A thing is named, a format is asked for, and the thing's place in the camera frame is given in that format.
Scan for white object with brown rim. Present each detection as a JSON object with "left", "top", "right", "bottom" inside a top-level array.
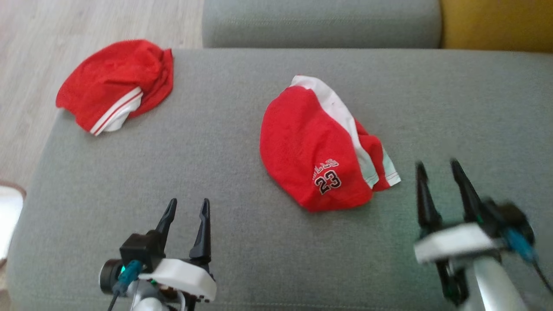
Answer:
[{"left": 0, "top": 181, "right": 27, "bottom": 265}]

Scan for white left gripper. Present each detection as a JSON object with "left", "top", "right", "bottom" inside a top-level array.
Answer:
[{"left": 137, "top": 198, "right": 217, "bottom": 303}]

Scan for red garment with striped band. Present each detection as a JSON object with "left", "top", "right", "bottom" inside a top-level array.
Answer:
[{"left": 55, "top": 39, "right": 175, "bottom": 136}]

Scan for yellow sofa backrest cushion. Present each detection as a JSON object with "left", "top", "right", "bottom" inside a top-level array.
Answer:
[{"left": 440, "top": 0, "right": 553, "bottom": 54}]

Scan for red shorts with 23 print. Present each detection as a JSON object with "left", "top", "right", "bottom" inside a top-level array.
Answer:
[{"left": 259, "top": 75, "right": 401, "bottom": 213}]

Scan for large grey sofa seat cushion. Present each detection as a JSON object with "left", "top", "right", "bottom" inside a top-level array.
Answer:
[{"left": 6, "top": 48, "right": 553, "bottom": 311}]

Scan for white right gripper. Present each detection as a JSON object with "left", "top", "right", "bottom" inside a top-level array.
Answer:
[{"left": 414, "top": 159, "right": 507, "bottom": 307}]

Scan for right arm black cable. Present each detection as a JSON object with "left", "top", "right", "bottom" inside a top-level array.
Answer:
[{"left": 505, "top": 229, "right": 553, "bottom": 294}]

